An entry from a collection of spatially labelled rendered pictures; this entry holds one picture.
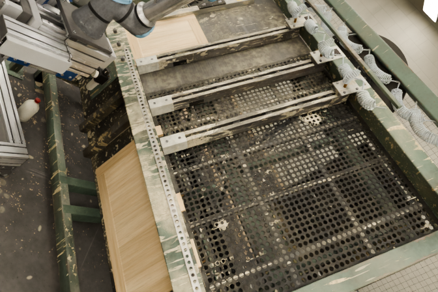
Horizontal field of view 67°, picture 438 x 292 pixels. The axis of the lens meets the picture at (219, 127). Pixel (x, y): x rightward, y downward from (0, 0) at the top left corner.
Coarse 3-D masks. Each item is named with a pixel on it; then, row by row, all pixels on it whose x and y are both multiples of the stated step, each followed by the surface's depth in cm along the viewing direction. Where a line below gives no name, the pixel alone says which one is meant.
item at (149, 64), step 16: (304, 16) 218; (256, 32) 213; (272, 32) 216; (288, 32) 216; (192, 48) 204; (208, 48) 204; (224, 48) 207; (240, 48) 212; (144, 64) 195; (160, 64) 199; (176, 64) 203
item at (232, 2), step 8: (224, 0) 238; (232, 0) 238; (248, 0) 239; (184, 8) 231; (192, 8) 231; (208, 8) 233; (216, 8) 235; (224, 8) 238; (168, 16) 227; (176, 16) 229
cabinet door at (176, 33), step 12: (156, 24) 224; (168, 24) 225; (180, 24) 225; (192, 24) 225; (132, 36) 217; (156, 36) 217; (168, 36) 218; (180, 36) 218; (192, 36) 218; (204, 36) 218; (132, 48) 210; (144, 48) 211; (156, 48) 211; (168, 48) 211; (180, 48) 211
